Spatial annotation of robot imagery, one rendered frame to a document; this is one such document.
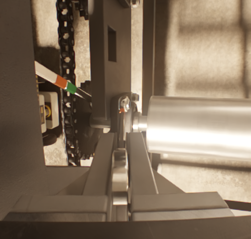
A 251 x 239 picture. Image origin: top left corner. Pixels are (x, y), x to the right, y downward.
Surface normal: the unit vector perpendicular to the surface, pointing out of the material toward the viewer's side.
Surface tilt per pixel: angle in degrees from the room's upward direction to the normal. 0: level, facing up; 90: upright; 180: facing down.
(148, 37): 0
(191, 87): 0
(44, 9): 0
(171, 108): 48
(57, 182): 90
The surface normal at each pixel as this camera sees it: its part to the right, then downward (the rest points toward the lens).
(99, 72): -0.25, 0.21
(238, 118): -0.22, -0.33
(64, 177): 0.97, 0.05
